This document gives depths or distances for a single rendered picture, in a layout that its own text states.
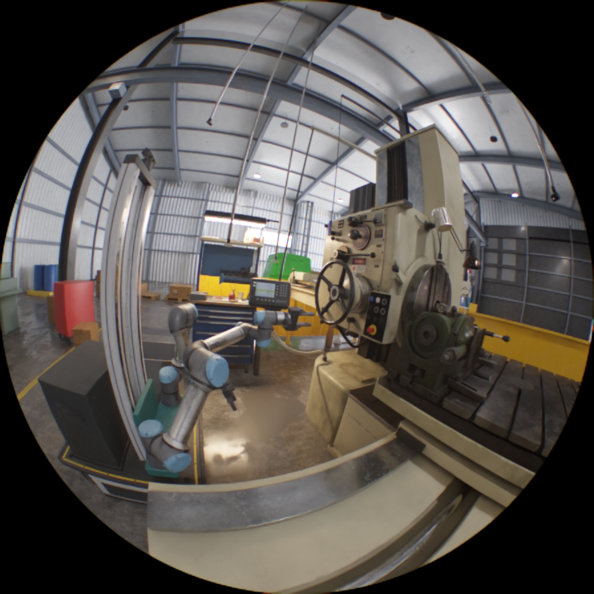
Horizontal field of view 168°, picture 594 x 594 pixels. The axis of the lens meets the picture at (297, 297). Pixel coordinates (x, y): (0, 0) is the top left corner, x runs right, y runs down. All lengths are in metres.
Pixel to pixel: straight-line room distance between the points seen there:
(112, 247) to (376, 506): 1.26
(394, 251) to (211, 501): 1.32
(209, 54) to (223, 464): 9.88
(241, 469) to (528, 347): 3.44
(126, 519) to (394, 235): 2.28
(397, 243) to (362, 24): 7.09
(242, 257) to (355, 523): 2.87
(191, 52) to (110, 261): 8.84
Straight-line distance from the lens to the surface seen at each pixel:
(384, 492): 0.84
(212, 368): 0.75
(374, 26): 7.59
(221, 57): 9.07
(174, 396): 1.40
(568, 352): 3.41
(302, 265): 5.28
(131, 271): 1.10
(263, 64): 8.91
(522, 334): 3.30
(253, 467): 1.66
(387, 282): 1.16
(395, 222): 1.21
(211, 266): 2.88
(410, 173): 2.20
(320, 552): 0.69
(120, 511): 1.61
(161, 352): 2.26
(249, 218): 2.74
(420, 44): 7.82
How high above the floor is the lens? 1.37
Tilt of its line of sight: 6 degrees down
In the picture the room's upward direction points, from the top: 7 degrees clockwise
